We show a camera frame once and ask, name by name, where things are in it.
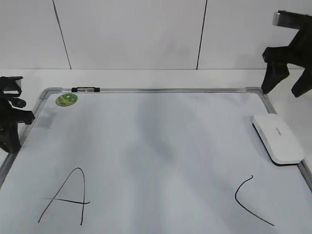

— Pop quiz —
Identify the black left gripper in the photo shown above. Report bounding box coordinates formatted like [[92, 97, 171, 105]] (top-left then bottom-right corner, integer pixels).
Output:
[[0, 90, 35, 153]]

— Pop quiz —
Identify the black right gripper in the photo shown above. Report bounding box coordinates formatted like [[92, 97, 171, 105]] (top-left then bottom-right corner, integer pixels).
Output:
[[261, 24, 312, 98]]

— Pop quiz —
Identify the white whiteboard eraser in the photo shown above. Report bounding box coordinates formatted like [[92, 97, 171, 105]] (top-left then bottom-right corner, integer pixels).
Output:
[[252, 114, 305, 166]]

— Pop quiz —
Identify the green round magnet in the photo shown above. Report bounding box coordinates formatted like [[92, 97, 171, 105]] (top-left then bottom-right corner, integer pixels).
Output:
[[56, 93, 78, 107]]

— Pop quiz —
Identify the black clear marker pen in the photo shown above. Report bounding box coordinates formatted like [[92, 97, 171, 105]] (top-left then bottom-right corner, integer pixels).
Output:
[[71, 87, 100, 93]]

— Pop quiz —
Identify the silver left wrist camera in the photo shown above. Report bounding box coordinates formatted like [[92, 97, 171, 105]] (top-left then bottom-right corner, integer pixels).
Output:
[[0, 76, 23, 92]]

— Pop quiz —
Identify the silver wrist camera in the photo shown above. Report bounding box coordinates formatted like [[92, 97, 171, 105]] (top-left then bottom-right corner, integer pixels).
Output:
[[273, 10, 312, 30], [0, 76, 23, 92]]

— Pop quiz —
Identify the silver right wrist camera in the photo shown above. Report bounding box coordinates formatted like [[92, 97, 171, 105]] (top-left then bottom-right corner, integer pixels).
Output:
[[273, 10, 312, 30]]

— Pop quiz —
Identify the whiteboard with aluminium frame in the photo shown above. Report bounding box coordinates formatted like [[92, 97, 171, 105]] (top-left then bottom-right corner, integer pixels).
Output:
[[0, 87, 312, 234]]

